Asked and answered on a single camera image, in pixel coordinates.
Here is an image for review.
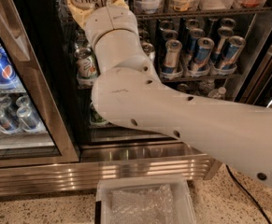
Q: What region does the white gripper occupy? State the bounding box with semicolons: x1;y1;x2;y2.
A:
67;0;139;49

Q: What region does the closed glass fridge door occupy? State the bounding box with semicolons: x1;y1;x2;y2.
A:
0;0;83;169

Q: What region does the large pepsi can left fridge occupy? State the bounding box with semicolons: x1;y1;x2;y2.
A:
0;53;21;90

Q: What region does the front right 7up can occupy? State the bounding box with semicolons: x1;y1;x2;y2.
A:
141;42;155;63

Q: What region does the front left 7up can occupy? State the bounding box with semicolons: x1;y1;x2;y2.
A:
74;48;98;86

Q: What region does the stainless steel fridge base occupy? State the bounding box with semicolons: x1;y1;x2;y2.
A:
0;141;222;196

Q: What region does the open fridge door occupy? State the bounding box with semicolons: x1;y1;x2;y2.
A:
235;12;272;109

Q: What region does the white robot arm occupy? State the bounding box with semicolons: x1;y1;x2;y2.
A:
67;0;272;188

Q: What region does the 7up can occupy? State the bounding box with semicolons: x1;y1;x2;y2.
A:
74;48;98;86
141;42;155;63

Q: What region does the clear plastic bin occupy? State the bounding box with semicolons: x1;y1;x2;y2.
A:
94;175;196;224

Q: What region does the front left green can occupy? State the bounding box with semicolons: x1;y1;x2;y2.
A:
90;104;107;125

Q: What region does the bubble wrap sheet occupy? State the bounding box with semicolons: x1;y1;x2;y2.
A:
110;184;175;224

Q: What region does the clear water bottle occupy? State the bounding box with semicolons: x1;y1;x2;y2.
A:
208;87;226;100

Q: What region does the black power cable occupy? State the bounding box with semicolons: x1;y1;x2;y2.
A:
225;165;272;224

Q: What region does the red bull can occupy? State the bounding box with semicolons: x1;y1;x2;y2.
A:
161;39;182;79
216;35;246;70
190;37;214;72

